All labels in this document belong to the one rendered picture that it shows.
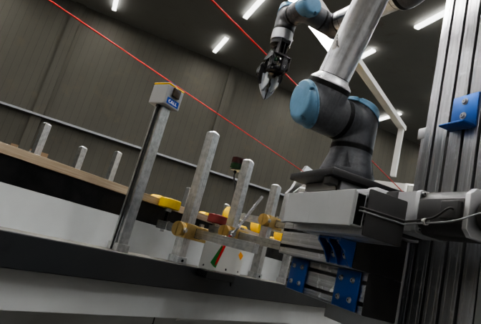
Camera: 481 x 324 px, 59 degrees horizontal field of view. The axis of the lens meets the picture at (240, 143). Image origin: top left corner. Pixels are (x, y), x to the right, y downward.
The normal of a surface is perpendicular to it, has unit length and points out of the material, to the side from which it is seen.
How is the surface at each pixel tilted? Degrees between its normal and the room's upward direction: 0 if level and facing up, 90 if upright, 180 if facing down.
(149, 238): 90
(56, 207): 90
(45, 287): 90
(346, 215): 90
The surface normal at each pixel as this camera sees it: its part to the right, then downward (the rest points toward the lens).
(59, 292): 0.80, 0.07
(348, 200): -0.90, -0.32
